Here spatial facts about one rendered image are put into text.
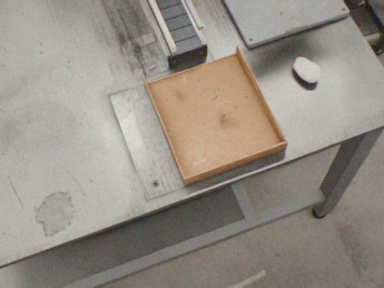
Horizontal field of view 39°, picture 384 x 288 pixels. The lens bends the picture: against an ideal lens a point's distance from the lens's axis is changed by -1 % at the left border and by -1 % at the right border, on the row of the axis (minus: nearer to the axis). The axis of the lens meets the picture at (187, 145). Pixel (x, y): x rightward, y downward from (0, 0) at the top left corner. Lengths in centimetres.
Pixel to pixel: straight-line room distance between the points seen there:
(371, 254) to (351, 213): 17
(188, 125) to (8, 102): 47
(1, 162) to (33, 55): 31
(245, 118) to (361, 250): 97
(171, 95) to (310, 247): 98
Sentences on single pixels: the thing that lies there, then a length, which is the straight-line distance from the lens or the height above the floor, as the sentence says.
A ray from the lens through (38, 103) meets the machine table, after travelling 145.
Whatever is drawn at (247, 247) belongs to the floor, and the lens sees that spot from 211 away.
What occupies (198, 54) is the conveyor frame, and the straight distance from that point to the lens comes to 144.
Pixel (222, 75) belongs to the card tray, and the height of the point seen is 83.
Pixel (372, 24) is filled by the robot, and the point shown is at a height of 24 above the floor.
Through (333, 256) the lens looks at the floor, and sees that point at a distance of 214.
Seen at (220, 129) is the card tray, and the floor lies 83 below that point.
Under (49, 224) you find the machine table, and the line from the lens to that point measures 130.
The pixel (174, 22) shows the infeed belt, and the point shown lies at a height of 88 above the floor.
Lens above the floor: 203
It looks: 64 degrees down
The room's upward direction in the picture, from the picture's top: 4 degrees counter-clockwise
